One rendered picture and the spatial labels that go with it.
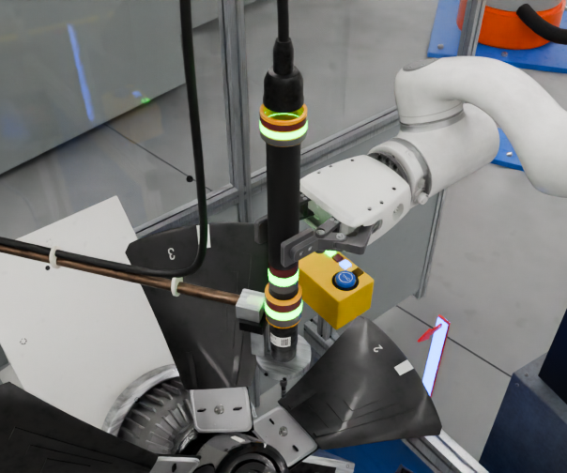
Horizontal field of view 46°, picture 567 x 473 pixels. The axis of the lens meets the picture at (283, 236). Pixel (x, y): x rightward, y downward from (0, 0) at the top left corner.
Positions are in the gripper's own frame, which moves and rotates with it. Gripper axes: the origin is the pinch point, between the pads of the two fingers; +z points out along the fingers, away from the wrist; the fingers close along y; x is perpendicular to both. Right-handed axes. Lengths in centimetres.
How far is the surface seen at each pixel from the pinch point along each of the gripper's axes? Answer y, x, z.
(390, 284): 70, -137, -108
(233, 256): 14.9, -16.2, -3.2
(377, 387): -2.1, -40.7, -17.6
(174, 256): 20.5, -16.8, 2.9
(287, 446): -2.0, -39.1, 0.6
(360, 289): 21, -51, -37
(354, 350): 4.9, -39.6, -19.0
